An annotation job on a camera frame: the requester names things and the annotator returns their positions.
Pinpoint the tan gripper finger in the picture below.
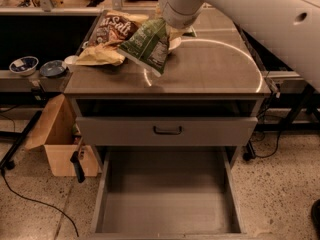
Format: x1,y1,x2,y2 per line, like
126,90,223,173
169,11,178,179
166,25,189,40

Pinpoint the green jalapeno chip bag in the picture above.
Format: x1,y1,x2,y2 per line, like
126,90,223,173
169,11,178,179
116,17,198,78

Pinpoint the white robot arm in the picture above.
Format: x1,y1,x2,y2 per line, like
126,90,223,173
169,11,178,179
159,0,320,90

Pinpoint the brown sea salt chip bag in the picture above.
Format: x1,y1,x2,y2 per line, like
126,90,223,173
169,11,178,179
76,10,149,66

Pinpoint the grey top drawer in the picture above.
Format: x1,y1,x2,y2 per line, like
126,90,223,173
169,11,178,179
76,117,257,147

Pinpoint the grey drawer cabinet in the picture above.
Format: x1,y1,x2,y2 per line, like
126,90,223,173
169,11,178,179
63,7,272,240

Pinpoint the grey open middle drawer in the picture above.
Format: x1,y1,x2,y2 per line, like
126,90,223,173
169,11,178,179
79,148,259,240

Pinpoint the white paper bowl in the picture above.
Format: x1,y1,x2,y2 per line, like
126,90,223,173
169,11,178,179
168,37,181,53

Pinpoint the small white cup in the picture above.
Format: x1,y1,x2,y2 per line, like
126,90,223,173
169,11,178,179
64,55,78,72

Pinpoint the dark blue bowl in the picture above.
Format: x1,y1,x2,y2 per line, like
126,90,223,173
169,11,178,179
40,60,67,78

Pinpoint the cardboard box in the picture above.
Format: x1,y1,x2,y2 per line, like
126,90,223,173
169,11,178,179
24,93,100,178

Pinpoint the black drawer handle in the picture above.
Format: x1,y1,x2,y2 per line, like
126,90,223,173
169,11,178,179
153,126,183,135

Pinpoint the black handled tool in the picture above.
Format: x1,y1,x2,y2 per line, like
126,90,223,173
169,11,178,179
70,137,85,183

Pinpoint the black floor cable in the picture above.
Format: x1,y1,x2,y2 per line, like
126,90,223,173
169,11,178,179
0,169,80,237

